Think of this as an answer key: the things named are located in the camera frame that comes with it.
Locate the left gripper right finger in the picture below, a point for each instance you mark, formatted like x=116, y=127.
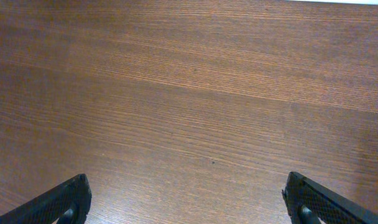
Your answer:
x=309, y=202

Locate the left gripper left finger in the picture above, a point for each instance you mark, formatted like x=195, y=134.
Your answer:
x=69, y=203

